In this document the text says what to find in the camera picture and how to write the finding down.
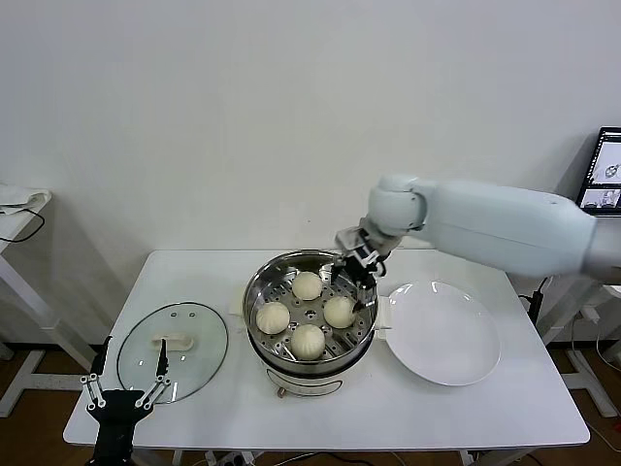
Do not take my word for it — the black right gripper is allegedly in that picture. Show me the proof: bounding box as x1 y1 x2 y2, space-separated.
331 245 388 315

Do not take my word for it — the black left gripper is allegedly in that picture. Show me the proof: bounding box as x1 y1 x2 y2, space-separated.
80 335 171 466

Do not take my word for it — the white steamed baozi bun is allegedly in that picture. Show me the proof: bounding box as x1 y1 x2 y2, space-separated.
322 295 359 329
290 323 327 361
255 301 291 336
291 270 323 301

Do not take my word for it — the glass lid with cream handle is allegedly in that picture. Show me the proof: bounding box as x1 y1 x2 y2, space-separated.
116 301 229 403

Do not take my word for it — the stainless steel steamer basket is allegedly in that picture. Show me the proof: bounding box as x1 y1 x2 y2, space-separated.
229 250 392 368

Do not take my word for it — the white round plate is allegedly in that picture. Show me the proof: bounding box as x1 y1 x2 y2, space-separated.
384 280 502 387

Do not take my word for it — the white side table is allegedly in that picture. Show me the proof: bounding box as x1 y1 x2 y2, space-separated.
0 186 101 418
533 279 621 418

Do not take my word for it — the black power adapter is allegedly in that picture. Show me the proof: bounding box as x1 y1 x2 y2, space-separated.
519 288 543 324

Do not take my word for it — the white cloth bag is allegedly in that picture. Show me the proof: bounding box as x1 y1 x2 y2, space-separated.
0 183 53 219

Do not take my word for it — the grey laptop computer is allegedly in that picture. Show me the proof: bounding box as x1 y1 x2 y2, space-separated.
577 126 621 218

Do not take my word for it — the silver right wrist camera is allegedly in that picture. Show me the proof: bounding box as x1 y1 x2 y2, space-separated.
334 226 373 256

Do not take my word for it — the thin black cable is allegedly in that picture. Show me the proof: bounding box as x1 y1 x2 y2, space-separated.
0 206 47 243

